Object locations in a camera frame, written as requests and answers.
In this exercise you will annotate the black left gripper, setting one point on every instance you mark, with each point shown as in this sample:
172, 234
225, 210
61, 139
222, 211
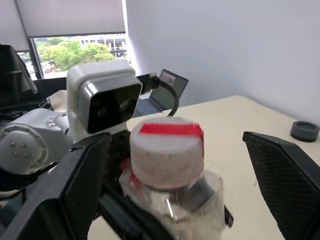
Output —
117, 150

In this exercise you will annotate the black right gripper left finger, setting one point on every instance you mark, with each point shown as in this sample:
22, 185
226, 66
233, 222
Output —
62, 195

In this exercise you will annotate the clear jar with white lid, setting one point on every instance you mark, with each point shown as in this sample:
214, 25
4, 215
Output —
180, 215

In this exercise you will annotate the dark office chair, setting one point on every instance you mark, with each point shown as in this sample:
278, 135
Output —
10, 75

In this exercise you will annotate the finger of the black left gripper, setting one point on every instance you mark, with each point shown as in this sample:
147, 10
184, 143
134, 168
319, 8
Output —
228, 217

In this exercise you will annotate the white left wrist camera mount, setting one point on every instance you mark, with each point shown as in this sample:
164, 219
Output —
82, 82

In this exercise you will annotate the white roller blind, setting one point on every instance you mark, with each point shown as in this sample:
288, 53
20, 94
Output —
75, 17

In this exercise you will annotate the dark grey round puck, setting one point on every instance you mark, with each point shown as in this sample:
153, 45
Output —
303, 131

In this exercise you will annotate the white bottle cap red sticker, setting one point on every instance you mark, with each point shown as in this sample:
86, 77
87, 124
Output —
165, 157

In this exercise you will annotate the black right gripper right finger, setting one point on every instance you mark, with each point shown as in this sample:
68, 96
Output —
287, 185

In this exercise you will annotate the dark open laptop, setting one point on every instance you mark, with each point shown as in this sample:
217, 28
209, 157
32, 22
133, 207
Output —
183, 84

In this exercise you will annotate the brown cardboard piece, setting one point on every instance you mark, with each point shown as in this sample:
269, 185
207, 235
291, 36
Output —
58, 100

